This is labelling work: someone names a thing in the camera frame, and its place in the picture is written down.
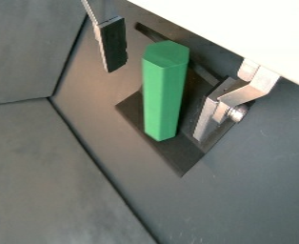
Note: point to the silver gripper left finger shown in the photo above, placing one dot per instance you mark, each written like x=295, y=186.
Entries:
x=109, y=32

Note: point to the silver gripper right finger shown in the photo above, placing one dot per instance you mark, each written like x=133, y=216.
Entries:
x=225, y=103

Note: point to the green hexagonal prism block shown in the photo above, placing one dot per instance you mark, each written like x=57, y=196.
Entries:
x=164, y=70

